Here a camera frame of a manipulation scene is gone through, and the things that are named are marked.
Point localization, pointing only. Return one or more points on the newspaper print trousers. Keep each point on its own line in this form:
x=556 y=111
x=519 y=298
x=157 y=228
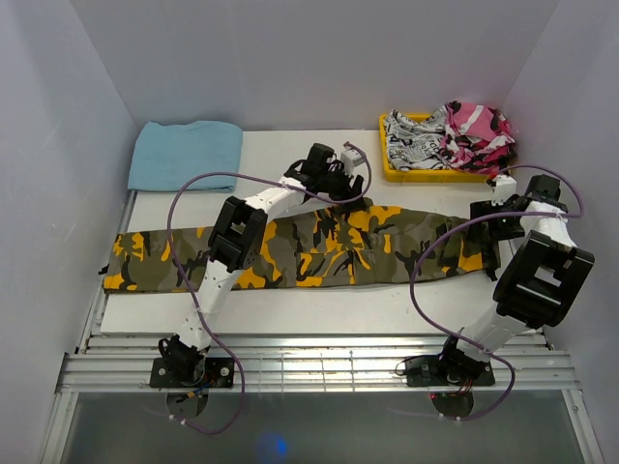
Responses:
x=413 y=145

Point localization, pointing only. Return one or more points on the folded light blue cloth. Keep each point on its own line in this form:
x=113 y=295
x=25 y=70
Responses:
x=165 y=157

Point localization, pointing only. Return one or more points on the pink camouflage trousers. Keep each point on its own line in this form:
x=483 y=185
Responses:
x=478 y=139

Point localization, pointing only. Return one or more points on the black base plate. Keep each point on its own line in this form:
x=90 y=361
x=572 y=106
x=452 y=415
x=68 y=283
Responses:
x=435 y=373
x=211 y=373

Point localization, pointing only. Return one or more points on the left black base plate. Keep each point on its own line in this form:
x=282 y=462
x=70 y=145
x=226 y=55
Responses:
x=211 y=373

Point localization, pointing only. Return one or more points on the aluminium mounting rail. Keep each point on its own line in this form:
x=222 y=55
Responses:
x=312 y=364

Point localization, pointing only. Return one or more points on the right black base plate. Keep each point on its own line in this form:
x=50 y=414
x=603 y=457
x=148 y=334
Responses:
x=435 y=373

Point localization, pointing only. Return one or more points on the yellow camouflage trousers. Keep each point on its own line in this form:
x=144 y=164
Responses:
x=323 y=248

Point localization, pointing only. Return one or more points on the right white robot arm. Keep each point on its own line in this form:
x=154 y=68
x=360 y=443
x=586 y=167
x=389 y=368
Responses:
x=537 y=288

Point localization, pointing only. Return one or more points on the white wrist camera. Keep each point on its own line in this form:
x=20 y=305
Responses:
x=351 y=157
x=502 y=188

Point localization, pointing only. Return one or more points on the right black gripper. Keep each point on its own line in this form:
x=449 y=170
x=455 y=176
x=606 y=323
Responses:
x=486 y=207

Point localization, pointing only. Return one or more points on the yellow plastic tray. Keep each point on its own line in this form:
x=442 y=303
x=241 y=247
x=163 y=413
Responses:
x=422 y=176

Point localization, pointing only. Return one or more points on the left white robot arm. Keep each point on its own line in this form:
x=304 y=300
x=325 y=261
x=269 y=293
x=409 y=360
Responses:
x=236 y=240

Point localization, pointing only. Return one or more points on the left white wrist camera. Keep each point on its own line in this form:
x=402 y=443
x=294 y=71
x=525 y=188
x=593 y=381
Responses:
x=351 y=157

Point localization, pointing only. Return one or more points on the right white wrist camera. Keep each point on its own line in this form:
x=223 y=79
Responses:
x=502 y=188

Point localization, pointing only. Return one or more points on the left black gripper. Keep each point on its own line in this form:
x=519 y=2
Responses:
x=346 y=193

